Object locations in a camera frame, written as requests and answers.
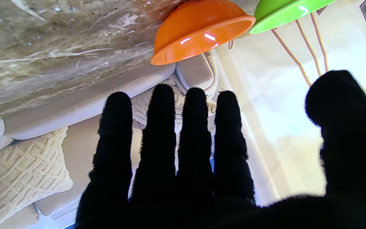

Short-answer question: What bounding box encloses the green plastic bowl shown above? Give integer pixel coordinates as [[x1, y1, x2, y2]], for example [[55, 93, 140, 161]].
[[249, 0, 338, 35]]

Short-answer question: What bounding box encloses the orange plastic bowl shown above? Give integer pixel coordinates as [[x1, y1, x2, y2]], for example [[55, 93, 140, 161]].
[[151, 0, 256, 66]]

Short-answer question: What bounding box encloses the beige sofa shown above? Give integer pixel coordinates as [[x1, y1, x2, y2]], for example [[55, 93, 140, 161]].
[[0, 52, 219, 229]]

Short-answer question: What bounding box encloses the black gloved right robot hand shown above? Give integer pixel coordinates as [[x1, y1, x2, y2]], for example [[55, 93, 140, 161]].
[[75, 70, 366, 229]]

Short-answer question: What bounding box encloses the white shade tripod floor lamp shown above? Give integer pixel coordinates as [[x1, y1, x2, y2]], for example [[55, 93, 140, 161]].
[[270, 12, 330, 87]]

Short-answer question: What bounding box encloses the sheer beige curtain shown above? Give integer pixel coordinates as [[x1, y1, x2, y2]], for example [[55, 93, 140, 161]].
[[214, 41, 283, 205]]

